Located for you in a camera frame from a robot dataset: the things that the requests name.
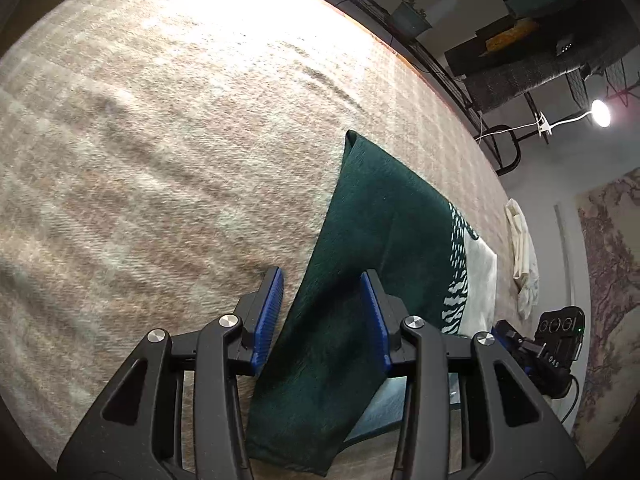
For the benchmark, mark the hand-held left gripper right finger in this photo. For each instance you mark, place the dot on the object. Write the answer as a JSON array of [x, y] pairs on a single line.
[[375, 320]]

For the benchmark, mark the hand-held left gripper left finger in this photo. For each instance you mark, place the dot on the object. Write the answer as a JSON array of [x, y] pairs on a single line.
[[265, 320]]

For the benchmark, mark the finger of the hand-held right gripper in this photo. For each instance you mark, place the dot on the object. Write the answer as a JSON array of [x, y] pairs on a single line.
[[510, 336]]

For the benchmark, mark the green tree print t-shirt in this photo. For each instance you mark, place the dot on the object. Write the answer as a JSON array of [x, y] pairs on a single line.
[[390, 220]]

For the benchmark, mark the black metal clothes rack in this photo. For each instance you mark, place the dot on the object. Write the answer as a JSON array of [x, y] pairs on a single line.
[[430, 62]]

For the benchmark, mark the cream folded garment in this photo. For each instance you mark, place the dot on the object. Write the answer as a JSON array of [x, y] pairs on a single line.
[[517, 230]]

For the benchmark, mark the white clip lamp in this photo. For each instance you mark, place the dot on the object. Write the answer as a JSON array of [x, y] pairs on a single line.
[[600, 112]]

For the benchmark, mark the black coat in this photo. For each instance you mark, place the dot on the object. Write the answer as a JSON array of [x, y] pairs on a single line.
[[470, 55]]

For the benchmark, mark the yellow garment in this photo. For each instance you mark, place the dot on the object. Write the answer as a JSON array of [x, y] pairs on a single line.
[[510, 35]]

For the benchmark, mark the potted plant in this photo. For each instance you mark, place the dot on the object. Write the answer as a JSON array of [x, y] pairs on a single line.
[[410, 17]]

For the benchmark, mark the landscape wall mural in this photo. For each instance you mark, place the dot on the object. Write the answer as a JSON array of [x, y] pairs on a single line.
[[610, 285]]

